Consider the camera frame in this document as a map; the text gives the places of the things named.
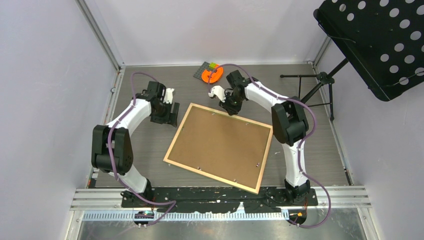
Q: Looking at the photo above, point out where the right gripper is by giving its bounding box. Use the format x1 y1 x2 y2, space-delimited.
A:
218 92 244 117

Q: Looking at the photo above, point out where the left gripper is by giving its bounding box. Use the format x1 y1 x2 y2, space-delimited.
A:
151 100 179 127

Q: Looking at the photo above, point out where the wooden picture frame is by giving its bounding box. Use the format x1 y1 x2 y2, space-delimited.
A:
162 102 275 196

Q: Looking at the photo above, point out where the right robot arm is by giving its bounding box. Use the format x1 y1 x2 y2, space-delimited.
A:
209 70 311 205

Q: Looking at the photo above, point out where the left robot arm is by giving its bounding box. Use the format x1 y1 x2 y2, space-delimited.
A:
91 81 180 207

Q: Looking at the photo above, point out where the orange plastic horseshoe piece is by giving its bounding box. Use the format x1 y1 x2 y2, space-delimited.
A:
203 65 224 84

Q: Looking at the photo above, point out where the green building brick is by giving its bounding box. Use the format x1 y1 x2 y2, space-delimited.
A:
208 62 218 71

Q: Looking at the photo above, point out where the grey building baseplate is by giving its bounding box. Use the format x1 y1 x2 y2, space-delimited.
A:
193 61 212 81

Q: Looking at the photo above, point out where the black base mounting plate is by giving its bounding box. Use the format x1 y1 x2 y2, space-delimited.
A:
120 186 319 215

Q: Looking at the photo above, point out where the black perforated music stand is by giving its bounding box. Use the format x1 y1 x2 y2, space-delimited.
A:
280 0 424 122

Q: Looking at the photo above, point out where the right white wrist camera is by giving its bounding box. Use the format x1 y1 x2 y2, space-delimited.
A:
208 85 226 103

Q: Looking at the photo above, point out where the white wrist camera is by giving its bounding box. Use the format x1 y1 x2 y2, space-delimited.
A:
163 88 175 105
208 85 226 103

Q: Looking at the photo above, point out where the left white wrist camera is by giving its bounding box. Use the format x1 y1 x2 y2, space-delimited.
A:
163 88 175 105

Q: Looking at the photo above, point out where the aluminium rail frame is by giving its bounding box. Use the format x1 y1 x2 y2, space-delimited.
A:
64 185 380 240

